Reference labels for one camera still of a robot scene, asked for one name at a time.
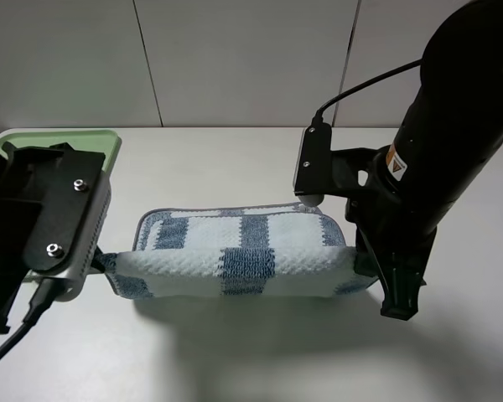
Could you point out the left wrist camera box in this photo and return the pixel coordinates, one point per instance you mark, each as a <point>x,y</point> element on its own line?
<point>75,195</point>

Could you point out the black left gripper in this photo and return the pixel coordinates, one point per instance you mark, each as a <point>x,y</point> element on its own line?
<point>19,209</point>

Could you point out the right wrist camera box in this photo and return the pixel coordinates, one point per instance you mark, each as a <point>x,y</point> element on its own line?
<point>312,175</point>

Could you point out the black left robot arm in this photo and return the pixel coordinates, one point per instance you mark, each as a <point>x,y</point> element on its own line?
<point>53,201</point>

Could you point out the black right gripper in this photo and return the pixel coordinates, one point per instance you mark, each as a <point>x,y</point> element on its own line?
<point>392,202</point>

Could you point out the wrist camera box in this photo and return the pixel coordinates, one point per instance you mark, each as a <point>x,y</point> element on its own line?
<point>312,175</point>
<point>75,195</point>

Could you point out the blue white striped towel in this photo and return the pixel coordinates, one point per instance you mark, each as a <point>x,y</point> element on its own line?
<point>273,250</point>

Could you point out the green plastic tray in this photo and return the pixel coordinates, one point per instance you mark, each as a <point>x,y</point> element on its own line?
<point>96,140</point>

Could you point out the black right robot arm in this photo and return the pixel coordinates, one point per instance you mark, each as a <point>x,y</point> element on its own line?
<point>451,130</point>

